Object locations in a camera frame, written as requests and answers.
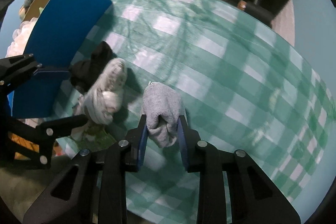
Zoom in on green glitter pouch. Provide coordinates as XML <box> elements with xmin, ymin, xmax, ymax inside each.
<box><xmin>71</xmin><ymin>124</ymin><xmax>116</xmax><ymax>152</ymax></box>

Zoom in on white mesh bath pouf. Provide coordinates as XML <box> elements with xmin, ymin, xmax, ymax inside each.
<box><xmin>6</xmin><ymin>17</ymin><xmax>38</xmax><ymax>57</ymax></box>

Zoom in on white gray sock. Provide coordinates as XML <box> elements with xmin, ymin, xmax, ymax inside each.
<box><xmin>71</xmin><ymin>58</ymin><xmax>127</xmax><ymax>141</ymax></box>

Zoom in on black sock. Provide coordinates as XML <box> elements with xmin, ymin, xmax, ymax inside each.
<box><xmin>70</xmin><ymin>41</ymin><xmax>114</xmax><ymax>94</ymax></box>

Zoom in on blue cardboard box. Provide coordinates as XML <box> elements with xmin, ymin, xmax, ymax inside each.
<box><xmin>11</xmin><ymin>0</ymin><xmax>112</xmax><ymax>119</ymax></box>

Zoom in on green checkered tablecloth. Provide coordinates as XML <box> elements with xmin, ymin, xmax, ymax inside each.
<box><xmin>74</xmin><ymin>0</ymin><xmax>335</xmax><ymax>221</ymax></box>

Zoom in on black device on box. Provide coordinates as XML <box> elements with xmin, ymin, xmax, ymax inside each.
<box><xmin>244</xmin><ymin>0</ymin><xmax>274</xmax><ymax>28</ymax></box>

